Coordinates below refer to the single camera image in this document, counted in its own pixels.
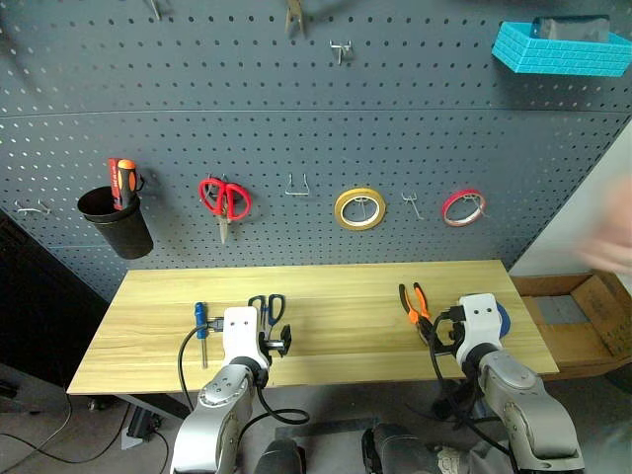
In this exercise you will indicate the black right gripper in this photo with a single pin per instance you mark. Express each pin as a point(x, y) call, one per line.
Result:
point(456, 330)

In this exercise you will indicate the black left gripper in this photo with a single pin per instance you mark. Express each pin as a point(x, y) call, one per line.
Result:
point(266, 348)

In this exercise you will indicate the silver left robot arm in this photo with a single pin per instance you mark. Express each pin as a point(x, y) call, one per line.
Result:
point(217, 419)

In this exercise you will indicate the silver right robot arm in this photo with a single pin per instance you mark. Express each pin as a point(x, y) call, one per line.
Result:
point(528, 405)

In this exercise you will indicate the grey metal pegboard wall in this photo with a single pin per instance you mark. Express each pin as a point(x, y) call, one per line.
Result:
point(296, 123)

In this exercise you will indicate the blurred person hand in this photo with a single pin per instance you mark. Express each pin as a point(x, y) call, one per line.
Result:
point(609, 232)

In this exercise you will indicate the black blue scissors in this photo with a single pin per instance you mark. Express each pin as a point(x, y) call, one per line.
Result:
point(271, 320)

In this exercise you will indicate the blue tape roll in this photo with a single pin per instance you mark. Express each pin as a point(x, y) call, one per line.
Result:
point(504, 321)

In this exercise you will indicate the dark rounded shape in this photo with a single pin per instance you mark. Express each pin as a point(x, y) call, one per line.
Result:
point(395, 449)
point(282, 456)

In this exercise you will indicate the grey foam block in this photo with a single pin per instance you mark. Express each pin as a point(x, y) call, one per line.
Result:
point(560, 310)

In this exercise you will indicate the red tape roll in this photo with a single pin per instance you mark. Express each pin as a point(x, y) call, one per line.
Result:
point(447, 210)

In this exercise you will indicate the metal pegboard hook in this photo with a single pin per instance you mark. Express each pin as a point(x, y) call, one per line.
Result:
point(365, 203)
point(475, 200)
point(32, 208)
point(217, 177)
point(340, 48)
point(412, 203)
point(297, 192)

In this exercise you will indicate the yellow tape roll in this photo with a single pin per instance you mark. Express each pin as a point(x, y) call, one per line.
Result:
point(340, 208)

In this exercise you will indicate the brown cardboard box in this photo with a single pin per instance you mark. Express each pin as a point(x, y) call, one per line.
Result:
point(587, 340)

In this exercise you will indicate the power strip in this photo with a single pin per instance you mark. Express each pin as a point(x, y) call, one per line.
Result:
point(140, 425)

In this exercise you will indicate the black cup holder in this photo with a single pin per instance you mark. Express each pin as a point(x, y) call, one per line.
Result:
point(126, 232)

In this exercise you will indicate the dark cabinet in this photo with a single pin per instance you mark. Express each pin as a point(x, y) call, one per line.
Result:
point(39, 306)

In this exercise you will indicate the blue brick-pattern basket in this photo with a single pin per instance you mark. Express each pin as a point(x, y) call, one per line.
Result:
point(558, 56)

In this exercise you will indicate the hanging metal pliers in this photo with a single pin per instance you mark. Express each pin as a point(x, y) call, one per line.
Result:
point(294, 17)

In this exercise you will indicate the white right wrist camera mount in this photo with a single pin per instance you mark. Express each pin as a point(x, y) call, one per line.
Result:
point(479, 321)

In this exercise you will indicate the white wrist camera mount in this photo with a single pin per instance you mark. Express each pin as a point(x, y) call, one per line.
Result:
point(239, 336)
point(479, 321)

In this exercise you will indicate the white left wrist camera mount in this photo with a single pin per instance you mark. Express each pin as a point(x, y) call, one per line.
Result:
point(239, 336)

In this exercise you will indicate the dark table frame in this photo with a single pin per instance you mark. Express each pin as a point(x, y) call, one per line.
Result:
point(148, 406)

